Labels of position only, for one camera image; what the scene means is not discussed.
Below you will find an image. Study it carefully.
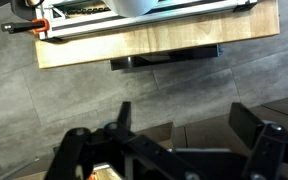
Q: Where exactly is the orange black bar clamp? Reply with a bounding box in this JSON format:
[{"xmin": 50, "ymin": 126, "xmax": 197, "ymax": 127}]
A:
[{"xmin": 0, "ymin": 18, "xmax": 51, "ymax": 35}]

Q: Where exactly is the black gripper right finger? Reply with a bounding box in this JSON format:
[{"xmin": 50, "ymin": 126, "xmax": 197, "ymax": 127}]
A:
[{"xmin": 228, "ymin": 102, "xmax": 288, "ymax": 180}]

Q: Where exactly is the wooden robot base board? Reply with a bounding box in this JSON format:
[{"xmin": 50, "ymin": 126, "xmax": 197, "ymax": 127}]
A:
[{"xmin": 34, "ymin": 0, "xmax": 281, "ymax": 70}]

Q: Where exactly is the black table leg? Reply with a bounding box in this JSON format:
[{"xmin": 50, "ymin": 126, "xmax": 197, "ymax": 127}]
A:
[{"xmin": 109, "ymin": 44, "xmax": 224, "ymax": 72}]

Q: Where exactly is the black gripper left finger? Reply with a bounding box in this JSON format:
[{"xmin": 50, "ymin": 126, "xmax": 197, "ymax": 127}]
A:
[{"xmin": 45, "ymin": 101, "xmax": 198, "ymax": 180}]

